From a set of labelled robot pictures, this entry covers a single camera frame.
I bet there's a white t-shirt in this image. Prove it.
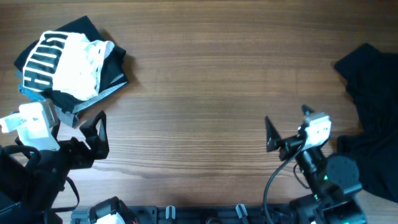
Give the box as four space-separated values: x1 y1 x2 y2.
22 30 115 101

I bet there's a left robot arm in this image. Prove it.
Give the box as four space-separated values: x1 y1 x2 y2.
1 111 109 224

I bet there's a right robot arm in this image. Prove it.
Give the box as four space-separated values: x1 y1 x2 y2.
262 105 367 224

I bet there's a folded grey garment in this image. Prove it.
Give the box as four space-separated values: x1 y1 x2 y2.
38 73 129 128

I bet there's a folded light blue garment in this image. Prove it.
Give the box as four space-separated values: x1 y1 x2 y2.
19 86 43 101

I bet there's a black garment on right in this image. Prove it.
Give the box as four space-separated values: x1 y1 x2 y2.
334 43 397 202

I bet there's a folded black garment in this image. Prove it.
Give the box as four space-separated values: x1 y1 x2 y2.
13 14 129 113

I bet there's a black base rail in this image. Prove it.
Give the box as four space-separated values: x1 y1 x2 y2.
71 197 305 224

